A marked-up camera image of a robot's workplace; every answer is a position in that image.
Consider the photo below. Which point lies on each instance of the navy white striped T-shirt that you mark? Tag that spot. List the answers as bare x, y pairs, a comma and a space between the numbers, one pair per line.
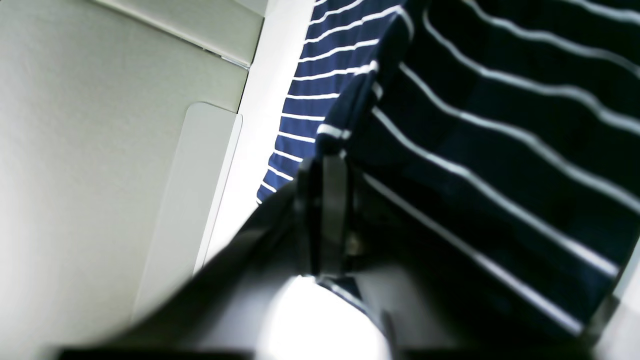
508, 130

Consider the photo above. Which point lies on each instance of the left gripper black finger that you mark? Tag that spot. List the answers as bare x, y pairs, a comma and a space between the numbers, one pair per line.
323, 202

